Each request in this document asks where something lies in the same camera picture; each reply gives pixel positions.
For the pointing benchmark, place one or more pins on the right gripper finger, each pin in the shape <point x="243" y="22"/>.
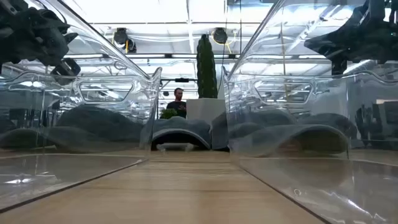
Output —
<point x="345" y="35"/>
<point x="345" y="51"/>

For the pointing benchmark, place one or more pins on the tall green cactus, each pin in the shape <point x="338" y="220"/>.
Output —
<point x="206" y="68"/>

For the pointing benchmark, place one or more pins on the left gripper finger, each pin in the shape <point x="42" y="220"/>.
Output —
<point x="53" y="28"/>
<point x="51" y="51"/>

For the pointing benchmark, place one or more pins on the small green plant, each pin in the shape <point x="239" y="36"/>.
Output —
<point x="168" y="114"/>

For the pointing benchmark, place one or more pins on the person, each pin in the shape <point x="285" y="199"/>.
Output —
<point x="178" y="105"/>

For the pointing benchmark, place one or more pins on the white hexagonal planter pot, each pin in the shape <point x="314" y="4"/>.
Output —
<point x="205" y="109"/>

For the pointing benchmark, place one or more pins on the clear plastic bin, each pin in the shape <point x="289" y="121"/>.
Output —
<point x="105" y="91"/>
<point x="283" y="91"/>

